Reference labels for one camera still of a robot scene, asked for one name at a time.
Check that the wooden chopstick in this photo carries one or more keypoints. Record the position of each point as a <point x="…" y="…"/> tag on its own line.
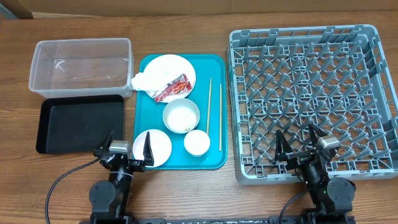
<point x="209" y="107"/>
<point x="220" y="116"/>

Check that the teal serving tray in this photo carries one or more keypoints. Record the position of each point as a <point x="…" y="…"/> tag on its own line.
<point x="149" y="116"/>

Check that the black plastic tray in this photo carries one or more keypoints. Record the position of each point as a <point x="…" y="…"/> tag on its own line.
<point x="79" y="124"/>

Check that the clear plastic waste bin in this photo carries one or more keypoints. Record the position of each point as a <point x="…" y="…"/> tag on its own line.
<point x="82" y="67"/>

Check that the white napkin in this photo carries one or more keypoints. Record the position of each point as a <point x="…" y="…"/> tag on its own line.
<point x="149" y="81"/>

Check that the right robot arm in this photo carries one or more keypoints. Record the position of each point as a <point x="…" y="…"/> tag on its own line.
<point x="332" y="197"/>

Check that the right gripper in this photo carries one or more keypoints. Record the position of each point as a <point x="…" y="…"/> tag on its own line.
<point x="298" y="158"/>

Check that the left wooden chopstick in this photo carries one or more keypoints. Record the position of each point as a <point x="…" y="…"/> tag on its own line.
<point x="209" y="107"/>

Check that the right wooden chopstick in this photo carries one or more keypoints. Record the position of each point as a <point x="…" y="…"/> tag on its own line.
<point x="220" y="116"/>

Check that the red sauce packet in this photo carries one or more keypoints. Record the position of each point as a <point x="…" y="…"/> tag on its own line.
<point x="177" y="86"/>

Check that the large white plate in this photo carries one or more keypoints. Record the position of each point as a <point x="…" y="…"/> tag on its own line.
<point x="175" y="65"/>

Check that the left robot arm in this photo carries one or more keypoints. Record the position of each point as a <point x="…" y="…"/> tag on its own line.
<point x="109" y="198"/>

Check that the pile of rice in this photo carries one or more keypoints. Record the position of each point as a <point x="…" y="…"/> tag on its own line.
<point x="181" y="120"/>

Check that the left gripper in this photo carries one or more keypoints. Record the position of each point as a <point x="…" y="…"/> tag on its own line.
<point x="139" y="166"/>

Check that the white cup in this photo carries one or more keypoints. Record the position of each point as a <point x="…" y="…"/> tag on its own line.
<point x="197" y="142"/>

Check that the grey dishwasher rack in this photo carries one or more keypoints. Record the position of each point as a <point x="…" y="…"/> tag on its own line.
<point x="335" y="77"/>

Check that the grey bowl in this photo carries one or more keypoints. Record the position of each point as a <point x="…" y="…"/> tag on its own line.
<point x="183" y="102"/>

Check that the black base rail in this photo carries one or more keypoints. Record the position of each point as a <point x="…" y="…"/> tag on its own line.
<point x="270" y="220"/>

